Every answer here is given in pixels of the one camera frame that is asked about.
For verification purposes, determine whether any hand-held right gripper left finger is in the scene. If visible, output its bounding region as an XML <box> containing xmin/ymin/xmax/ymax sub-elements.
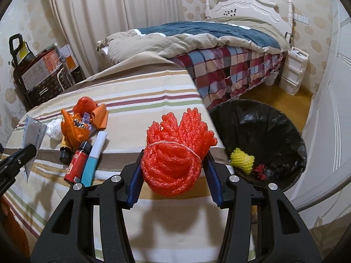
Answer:
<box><xmin>30</xmin><ymin>148</ymin><xmax>146</xmax><ymax>263</ymax></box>

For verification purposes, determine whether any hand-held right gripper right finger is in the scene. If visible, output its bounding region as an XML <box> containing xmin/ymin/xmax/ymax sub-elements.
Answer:
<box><xmin>204</xmin><ymin>152</ymin><xmax>322</xmax><ymax>263</ymax></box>

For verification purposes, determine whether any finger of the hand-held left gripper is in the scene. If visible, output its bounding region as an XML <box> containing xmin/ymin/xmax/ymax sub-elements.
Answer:
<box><xmin>0</xmin><ymin>144</ymin><xmax>37</xmax><ymax>174</ymax></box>

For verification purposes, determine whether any white paper packet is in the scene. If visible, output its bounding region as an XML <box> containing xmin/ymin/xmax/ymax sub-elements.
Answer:
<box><xmin>21</xmin><ymin>115</ymin><xmax>48</xmax><ymax>183</ymax></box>

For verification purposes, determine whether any white tissue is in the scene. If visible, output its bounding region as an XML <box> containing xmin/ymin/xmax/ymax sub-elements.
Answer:
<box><xmin>45</xmin><ymin>118</ymin><xmax>65</xmax><ymax>141</ymax></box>

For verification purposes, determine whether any brown bottle with yellow label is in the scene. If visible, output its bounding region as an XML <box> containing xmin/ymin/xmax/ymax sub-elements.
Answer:
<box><xmin>59</xmin><ymin>135</ymin><xmax>75</xmax><ymax>163</ymax></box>

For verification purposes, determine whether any white and teal tube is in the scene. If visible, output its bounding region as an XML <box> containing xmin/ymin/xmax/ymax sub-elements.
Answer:
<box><xmin>81</xmin><ymin>131</ymin><xmax>109</xmax><ymax>187</ymax></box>

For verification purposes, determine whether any red foam fruit net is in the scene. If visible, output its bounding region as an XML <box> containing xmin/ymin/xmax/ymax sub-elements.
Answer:
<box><xmin>141</xmin><ymin>107</ymin><xmax>218</xmax><ymax>197</ymax></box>

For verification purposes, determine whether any red bottle with black cap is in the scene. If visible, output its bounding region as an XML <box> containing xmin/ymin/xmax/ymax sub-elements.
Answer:
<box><xmin>64</xmin><ymin>141</ymin><xmax>92</xmax><ymax>185</ymax></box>

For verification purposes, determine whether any orange printed wrapper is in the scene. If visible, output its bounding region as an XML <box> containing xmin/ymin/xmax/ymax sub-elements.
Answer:
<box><xmin>61</xmin><ymin>103</ymin><xmax>109</xmax><ymax>150</ymax></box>

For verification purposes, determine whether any black trash bin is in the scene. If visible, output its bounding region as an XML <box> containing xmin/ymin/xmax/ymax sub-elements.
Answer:
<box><xmin>208</xmin><ymin>99</ymin><xmax>307</xmax><ymax>194</ymax></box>

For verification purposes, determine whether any red-orange plastic bag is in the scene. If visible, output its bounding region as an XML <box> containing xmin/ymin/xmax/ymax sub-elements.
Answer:
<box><xmin>74</xmin><ymin>96</ymin><xmax>98</xmax><ymax>116</ymax></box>

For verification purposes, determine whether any yellow foam fruit net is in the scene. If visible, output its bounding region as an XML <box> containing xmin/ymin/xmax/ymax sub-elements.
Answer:
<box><xmin>230</xmin><ymin>147</ymin><xmax>255</xmax><ymax>175</ymax></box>

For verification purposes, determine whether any orange fleece clothing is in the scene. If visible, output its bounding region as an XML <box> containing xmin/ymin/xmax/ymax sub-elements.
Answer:
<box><xmin>0</xmin><ymin>197</ymin><xmax>29</xmax><ymax>256</ymax></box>

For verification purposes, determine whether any small red wrapper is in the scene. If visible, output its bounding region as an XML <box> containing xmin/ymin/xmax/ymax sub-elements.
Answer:
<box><xmin>252</xmin><ymin>164</ymin><xmax>267</xmax><ymax>181</ymax></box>

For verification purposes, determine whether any striped tablecloth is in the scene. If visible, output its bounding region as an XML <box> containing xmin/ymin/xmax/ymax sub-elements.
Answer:
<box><xmin>0</xmin><ymin>52</ymin><xmax>255</xmax><ymax>263</ymax></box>

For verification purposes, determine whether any white and orange cardboard box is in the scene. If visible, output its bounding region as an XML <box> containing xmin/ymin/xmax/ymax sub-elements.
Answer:
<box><xmin>20</xmin><ymin>50</ymin><xmax>62</xmax><ymax>91</ymax></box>

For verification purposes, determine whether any orange-labelled cardboard box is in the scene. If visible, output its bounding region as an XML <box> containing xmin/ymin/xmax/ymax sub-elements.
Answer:
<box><xmin>56</xmin><ymin>44</ymin><xmax>80</xmax><ymax>73</ymax></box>

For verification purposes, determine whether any plaid bed sheet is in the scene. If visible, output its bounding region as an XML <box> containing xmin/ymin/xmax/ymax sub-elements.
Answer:
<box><xmin>170</xmin><ymin>45</ymin><xmax>288</xmax><ymax>110</ymax></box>

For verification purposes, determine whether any white wardrobe door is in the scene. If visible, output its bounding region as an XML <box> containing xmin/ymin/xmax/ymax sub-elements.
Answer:
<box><xmin>295</xmin><ymin>5</ymin><xmax>351</xmax><ymax>225</ymax></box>

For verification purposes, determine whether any white plastic drawer unit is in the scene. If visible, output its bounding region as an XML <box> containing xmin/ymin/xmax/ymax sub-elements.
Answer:
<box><xmin>279</xmin><ymin>46</ymin><xmax>309</xmax><ymax>96</ymax></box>

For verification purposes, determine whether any beige and blue duvet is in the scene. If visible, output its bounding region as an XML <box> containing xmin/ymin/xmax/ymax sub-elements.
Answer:
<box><xmin>96</xmin><ymin>16</ymin><xmax>291</xmax><ymax>63</ymax></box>

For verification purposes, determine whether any cream curtain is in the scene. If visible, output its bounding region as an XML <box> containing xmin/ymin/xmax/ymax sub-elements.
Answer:
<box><xmin>45</xmin><ymin>0</ymin><xmax>184</xmax><ymax>77</ymax></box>

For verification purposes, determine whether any white bed headboard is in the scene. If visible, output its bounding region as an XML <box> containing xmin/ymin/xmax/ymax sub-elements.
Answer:
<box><xmin>205</xmin><ymin>0</ymin><xmax>295</xmax><ymax>37</ymax></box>

